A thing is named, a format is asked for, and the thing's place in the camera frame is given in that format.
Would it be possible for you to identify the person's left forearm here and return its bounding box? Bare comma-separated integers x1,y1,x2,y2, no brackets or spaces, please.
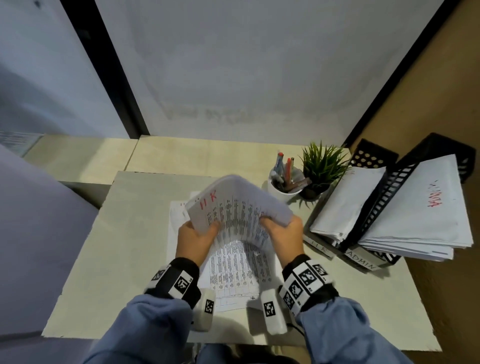
84,294,194,364

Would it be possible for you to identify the green potted plant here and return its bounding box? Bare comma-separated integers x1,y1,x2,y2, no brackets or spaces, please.
298,141,352,202

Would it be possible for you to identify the black left wrist band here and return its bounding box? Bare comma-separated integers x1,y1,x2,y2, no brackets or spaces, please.
144,257,203,310

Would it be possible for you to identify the pile of printed papers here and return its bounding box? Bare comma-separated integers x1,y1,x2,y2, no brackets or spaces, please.
166,191,286,312

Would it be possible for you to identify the beige table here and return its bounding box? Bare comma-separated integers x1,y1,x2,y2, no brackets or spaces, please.
41,170,443,353

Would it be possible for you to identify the white pen cup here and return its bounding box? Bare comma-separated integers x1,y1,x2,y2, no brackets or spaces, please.
266,168,305,203

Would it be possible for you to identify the grey partition panel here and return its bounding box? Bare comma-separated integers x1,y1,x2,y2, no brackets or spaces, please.
0,144,99,338

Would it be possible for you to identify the black wrist band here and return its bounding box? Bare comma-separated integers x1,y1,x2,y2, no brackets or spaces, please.
278,254,340,316
144,257,203,310

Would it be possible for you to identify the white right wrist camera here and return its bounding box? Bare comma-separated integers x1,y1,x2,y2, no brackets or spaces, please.
259,288,288,335

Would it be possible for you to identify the person's left hand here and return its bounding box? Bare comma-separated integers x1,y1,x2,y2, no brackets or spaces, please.
176,220,221,268

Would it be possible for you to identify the person's right forearm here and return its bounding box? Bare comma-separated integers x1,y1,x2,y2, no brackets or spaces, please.
296,298,413,364

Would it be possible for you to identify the black corner trim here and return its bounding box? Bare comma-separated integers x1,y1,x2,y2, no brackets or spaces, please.
343,0,462,149

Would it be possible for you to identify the black wall post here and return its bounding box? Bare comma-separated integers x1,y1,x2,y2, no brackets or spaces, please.
59,0,151,140

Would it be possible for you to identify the printed paper sheet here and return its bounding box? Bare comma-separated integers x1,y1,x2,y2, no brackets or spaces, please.
185,174,294,260
310,166,387,247
359,154,474,262

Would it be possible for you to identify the black right wrist band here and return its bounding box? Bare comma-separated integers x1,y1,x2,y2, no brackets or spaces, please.
278,254,340,316

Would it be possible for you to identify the grey vent grille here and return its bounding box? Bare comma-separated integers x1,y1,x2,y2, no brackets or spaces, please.
0,131,44,157

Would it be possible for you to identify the person's right hand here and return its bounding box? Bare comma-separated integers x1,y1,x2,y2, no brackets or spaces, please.
259,215,305,269

